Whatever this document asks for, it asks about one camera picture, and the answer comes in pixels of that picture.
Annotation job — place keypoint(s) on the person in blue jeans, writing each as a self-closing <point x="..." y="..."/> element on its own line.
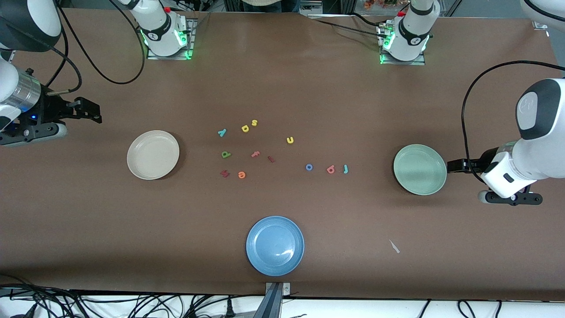
<point x="265" y="5"/>

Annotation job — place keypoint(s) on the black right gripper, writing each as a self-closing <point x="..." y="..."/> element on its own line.
<point x="49" y="110"/>

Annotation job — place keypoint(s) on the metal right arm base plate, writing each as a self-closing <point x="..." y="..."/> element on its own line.
<point x="167" y="57"/>

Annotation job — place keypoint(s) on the orange decorative item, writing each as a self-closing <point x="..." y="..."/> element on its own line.
<point x="375" y="4"/>

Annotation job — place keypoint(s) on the white paper scrap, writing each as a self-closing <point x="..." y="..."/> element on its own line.
<point x="394" y="246"/>

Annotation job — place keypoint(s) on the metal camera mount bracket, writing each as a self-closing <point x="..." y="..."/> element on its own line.
<point x="276" y="300"/>

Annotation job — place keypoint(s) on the blue round plate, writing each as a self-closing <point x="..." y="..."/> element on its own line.
<point x="275" y="245"/>

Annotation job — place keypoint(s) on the brown table cover sheet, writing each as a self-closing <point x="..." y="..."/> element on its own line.
<point x="88" y="221"/>

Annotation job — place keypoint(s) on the black power plug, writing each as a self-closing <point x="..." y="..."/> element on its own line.
<point x="229" y="309"/>

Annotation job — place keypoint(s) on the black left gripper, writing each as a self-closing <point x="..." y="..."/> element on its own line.
<point x="483" y="164"/>

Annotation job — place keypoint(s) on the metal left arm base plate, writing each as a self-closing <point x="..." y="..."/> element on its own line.
<point x="401" y="62"/>

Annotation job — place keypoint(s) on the black frame post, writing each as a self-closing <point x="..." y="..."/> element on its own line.
<point x="231" y="4"/>
<point x="348" y="5"/>

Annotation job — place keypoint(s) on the beige round plate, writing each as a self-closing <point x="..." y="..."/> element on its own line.
<point x="153" y="154"/>

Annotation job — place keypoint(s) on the green round plate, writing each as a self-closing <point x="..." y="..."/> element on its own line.
<point x="419" y="169"/>

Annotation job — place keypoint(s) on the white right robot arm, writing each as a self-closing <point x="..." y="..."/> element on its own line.
<point x="163" y="31"/>

